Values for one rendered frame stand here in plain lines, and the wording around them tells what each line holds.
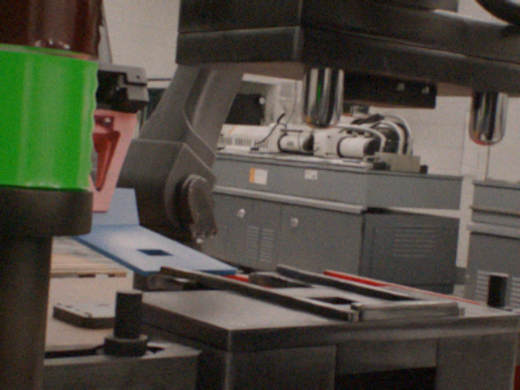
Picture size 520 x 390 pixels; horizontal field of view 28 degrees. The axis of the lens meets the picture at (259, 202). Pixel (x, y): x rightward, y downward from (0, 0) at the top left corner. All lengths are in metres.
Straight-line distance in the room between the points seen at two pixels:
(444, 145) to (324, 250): 2.34
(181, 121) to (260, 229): 7.50
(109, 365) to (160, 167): 0.51
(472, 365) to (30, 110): 0.36
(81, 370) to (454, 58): 0.25
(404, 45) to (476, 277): 6.13
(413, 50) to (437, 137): 9.26
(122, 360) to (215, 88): 0.57
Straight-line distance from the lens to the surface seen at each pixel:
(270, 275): 0.67
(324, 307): 0.52
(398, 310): 0.53
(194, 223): 0.93
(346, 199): 7.58
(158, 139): 0.95
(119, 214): 0.80
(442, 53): 0.54
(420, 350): 0.54
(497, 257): 6.52
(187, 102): 0.96
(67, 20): 0.28
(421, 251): 7.82
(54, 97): 0.27
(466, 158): 9.50
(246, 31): 0.50
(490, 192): 6.57
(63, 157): 0.27
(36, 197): 0.27
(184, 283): 0.61
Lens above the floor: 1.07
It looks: 3 degrees down
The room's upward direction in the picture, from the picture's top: 5 degrees clockwise
